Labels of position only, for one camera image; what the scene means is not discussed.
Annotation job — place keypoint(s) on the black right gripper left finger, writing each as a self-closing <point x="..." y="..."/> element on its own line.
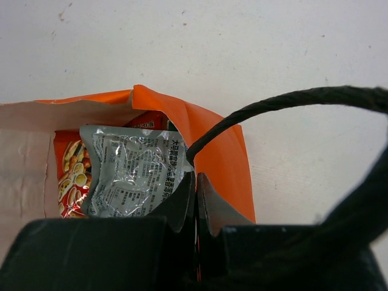
<point x="153" y="252"/>

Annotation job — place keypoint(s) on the red snack packet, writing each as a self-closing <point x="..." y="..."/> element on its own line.
<point x="74" y="172"/>

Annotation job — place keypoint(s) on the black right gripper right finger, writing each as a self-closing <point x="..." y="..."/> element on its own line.
<point x="333" y="255"/>

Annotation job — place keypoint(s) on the silver grey snack packet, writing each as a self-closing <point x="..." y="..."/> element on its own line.
<point x="133" y="170"/>

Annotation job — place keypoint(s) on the orange paper bag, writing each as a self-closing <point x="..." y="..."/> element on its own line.
<point x="226" y="236"/>

